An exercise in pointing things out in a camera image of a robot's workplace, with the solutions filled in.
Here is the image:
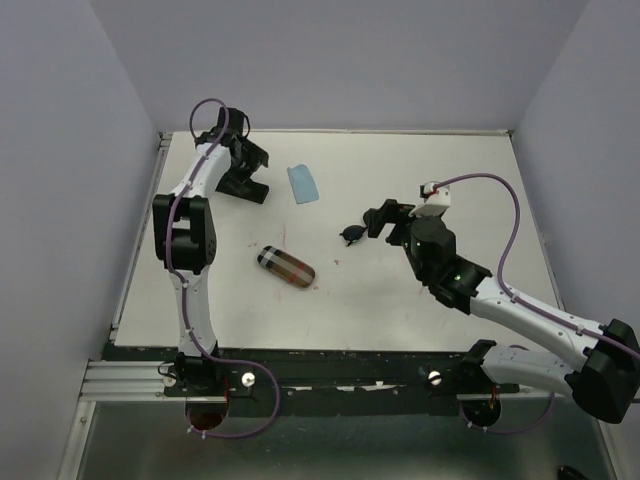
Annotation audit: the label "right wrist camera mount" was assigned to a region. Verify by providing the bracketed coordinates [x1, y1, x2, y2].
[409, 182, 452, 218]

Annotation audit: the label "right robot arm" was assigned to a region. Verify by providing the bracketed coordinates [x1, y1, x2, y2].
[363, 199, 639, 424]

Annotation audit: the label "aluminium frame rail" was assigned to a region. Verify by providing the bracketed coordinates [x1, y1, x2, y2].
[79, 361, 164, 402]

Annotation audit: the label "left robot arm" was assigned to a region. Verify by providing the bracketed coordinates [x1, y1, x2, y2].
[152, 105, 269, 395]

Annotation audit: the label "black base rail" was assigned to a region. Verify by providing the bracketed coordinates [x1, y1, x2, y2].
[102, 345, 519, 419]

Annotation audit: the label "black round sunglasses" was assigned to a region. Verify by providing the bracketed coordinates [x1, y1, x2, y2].
[339, 211, 370, 247]

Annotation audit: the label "plaid glasses case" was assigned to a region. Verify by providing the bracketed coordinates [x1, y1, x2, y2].
[257, 246, 316, 289]

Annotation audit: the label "black glasses case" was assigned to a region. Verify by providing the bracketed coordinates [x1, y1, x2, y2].
[215, 170, 269, 204]

